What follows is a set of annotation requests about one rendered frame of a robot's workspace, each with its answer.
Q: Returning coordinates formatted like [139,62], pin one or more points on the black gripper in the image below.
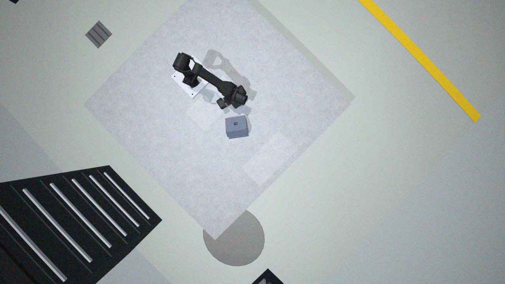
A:
[221,103]

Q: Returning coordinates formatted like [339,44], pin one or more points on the grey-blue square panel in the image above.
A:
[236,127]

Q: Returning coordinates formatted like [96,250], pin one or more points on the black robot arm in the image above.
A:
[226,88]

